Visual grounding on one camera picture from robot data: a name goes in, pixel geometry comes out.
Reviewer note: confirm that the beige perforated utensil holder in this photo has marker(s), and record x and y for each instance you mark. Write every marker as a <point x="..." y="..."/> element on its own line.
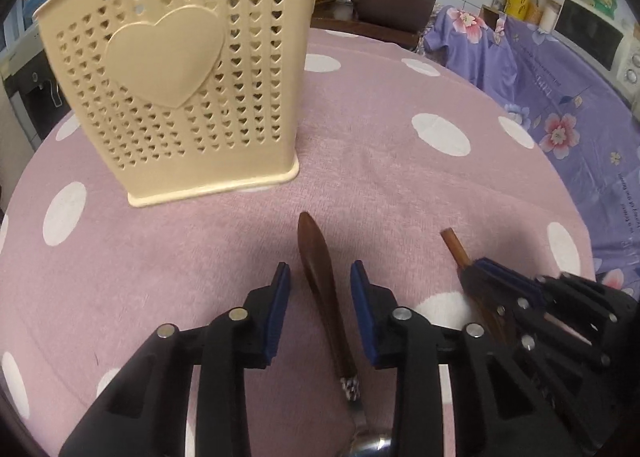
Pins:
<point x="165" y="62"/>

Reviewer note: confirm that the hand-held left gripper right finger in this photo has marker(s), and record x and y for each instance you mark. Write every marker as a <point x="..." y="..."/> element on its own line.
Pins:
<point x="362" y="317"/>

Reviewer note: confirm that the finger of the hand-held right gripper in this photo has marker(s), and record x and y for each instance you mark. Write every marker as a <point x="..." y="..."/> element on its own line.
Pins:
<point x="550" y="337"/>
<point x="505" y="274"/>

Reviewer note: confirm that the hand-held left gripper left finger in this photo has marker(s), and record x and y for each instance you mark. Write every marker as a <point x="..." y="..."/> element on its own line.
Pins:
<point x="277" y="317"/>

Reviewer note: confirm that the wooden rack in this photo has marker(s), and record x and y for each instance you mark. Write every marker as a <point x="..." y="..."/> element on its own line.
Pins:
<point x="490" y="19"/>

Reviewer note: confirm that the purple floral cloth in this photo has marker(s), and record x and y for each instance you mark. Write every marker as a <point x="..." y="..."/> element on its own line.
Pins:
<point x="550" y="87"/>

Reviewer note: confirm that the white microwave oven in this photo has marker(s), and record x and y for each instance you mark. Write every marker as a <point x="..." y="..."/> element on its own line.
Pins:
<point x="590" y="37"/>

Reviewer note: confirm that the white cup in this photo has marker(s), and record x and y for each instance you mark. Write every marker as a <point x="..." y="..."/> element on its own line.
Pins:
<point x="548" y="17"/>

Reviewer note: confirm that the grey water dispenser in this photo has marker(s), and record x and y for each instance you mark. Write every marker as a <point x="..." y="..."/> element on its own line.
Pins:
<point x="30" y="87"/>

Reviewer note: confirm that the pink polka dot tablecloth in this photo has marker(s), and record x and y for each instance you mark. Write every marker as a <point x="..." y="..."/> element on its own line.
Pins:
<point x="400" y="187"/>

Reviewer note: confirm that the brown wooden chopstick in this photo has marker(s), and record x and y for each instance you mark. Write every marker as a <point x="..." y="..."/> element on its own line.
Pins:
<point x="452" y="244"/>

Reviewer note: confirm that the dark wooden counter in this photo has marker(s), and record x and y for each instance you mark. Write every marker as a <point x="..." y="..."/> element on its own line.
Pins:
<point x="360" y="29"/>

